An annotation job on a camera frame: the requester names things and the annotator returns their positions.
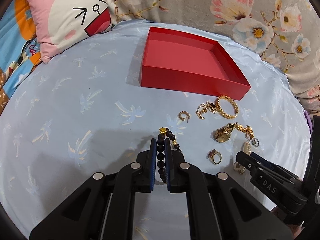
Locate gold ring with stone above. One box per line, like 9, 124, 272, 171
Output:
209, 148, 222, 165

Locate gold bead chain bracelet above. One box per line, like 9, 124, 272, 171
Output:
235, 125, 255, 140

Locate black bead bracelet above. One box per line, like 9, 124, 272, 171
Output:
156, 127, 183, 184

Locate gold wrist watch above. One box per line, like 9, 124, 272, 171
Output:
213, 122, 239, 143

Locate small gold hoop earring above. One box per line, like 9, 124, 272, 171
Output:
178, 111, 190, 122

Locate gold braided bangle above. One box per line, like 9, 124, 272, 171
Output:
215, 95, 239, 120

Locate gold chain clover bracelet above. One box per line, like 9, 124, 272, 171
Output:
195, 101, 217, 120

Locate red cardboard tray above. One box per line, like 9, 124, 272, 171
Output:
140, 27, 251, 100

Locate grey floral blanket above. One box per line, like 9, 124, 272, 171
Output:
107, 0, 319, 112

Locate colourful cartoon bedsheet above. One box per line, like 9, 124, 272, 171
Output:
1, 0, 42, 111

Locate pink white bunny pillow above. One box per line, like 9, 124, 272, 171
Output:
27, 0, 112, 63

